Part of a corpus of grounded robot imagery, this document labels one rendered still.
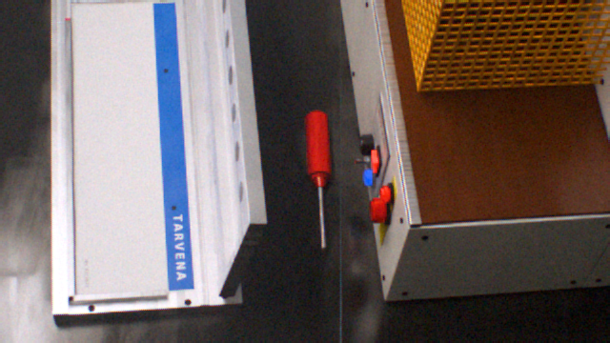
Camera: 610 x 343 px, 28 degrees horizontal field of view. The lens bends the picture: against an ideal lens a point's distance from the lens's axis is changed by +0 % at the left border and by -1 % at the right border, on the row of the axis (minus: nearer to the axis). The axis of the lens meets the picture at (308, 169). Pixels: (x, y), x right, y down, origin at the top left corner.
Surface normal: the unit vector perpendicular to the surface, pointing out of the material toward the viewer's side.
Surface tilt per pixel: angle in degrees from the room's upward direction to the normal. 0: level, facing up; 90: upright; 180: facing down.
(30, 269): 0
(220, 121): 9
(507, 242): 90
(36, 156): 0
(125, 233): 0
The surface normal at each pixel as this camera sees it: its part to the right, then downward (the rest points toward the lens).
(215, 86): 0.24, -0.50
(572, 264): 0.11, 0.87
